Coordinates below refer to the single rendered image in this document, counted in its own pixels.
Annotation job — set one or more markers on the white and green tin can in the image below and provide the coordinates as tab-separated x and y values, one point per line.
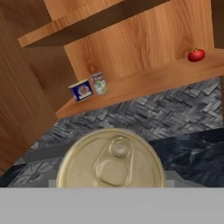
99	83

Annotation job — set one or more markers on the gold pull-tab tin can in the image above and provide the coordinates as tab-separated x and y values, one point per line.
110	163

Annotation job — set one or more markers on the red tomato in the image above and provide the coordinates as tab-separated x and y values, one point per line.
196	55

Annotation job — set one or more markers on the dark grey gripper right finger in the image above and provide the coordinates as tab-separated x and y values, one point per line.
175	180

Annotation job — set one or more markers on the brown wooden cabinet door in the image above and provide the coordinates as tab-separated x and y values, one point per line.
17	102

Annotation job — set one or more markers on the blue rectangular tin can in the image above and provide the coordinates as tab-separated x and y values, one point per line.
81	90

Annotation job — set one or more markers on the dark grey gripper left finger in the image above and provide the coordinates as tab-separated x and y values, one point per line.
43	179

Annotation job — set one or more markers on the open wooden cabinet with shelves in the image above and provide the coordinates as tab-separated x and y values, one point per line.
140	49

